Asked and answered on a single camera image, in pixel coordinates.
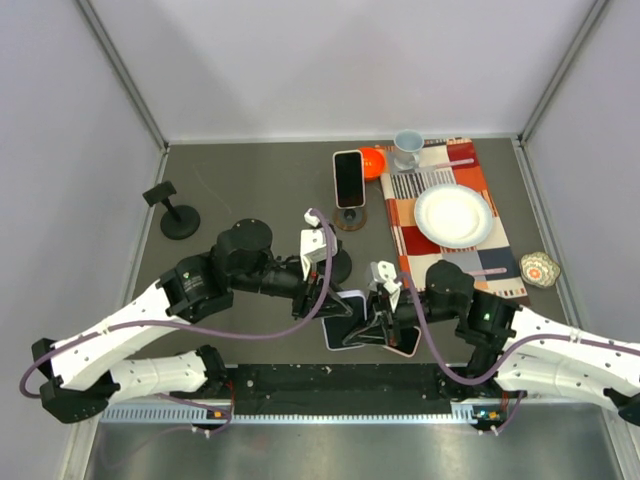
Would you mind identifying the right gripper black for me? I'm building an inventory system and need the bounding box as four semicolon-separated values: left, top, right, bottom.
342;288;461;345

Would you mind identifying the phone with lavender case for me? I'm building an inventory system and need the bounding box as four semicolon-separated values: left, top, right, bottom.
322;290;366;352

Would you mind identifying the black clamp phone stand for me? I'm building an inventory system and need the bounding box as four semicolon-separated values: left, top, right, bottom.
331;240;352;284

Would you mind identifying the phone with white case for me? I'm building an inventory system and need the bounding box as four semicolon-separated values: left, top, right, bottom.
332;150;366;209

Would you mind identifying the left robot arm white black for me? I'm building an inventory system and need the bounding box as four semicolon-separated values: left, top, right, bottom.
32;210;351;424

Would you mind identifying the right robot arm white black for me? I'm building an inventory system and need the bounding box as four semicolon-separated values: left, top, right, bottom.
343;260;639;425

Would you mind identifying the phone with pink case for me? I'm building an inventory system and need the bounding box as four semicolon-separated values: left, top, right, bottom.
385;327;422;358

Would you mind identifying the wooden base phone stand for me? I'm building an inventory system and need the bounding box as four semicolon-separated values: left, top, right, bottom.
333;207;367;232

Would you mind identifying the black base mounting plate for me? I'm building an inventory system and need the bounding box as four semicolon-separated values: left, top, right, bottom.
169;363;506;416

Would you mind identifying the white plate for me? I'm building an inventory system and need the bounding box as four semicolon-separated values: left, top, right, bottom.
414;184;494;249

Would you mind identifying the orange bowl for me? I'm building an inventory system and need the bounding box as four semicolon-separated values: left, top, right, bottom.
359;147;386;182

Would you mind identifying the small patterned bowl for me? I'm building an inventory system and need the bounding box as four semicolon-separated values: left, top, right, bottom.
519;252;562;289

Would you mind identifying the patchwork placemat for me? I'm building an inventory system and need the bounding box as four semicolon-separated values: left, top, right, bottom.
374;138;529;299

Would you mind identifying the light blue cup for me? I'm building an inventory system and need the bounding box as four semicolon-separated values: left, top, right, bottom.
393;130;424;170

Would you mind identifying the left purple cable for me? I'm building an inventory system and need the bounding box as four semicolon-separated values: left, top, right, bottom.
19;214;336;436

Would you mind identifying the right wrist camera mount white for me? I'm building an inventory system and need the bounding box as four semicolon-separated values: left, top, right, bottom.
367;261;402;301

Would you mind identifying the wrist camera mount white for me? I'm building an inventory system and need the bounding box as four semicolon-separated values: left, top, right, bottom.
367;261;402;301
299;209;337;280

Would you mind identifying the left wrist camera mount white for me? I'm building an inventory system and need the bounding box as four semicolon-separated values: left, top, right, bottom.
299;209;337;280

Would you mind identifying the pink handled fork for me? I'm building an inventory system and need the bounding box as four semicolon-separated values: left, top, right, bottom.
466;267;507;277

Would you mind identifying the slotted cable duct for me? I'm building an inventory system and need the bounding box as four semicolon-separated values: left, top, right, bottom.
100;402;506;425

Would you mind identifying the pink handled knife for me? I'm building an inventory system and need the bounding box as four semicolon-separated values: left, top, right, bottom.
420;158;475;171

